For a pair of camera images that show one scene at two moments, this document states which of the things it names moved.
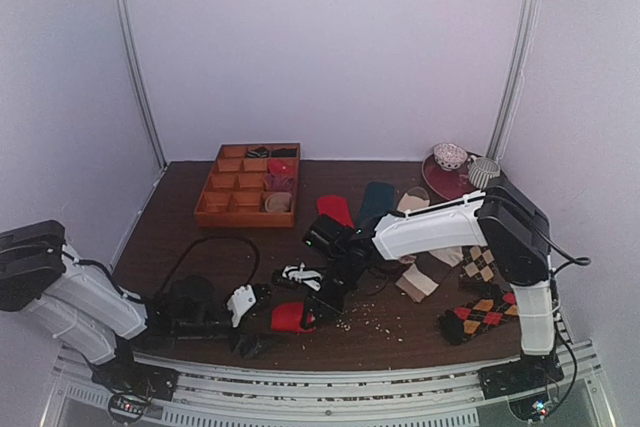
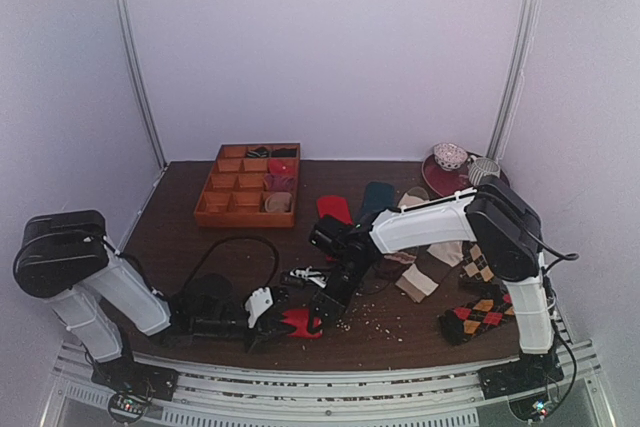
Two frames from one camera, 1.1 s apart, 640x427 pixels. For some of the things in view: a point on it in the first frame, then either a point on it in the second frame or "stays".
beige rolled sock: x=279 y=202 stays
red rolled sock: x=282 y=165 stays
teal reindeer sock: x=378 y=200 stays
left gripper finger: x=264 y=341 to x=280 y=328
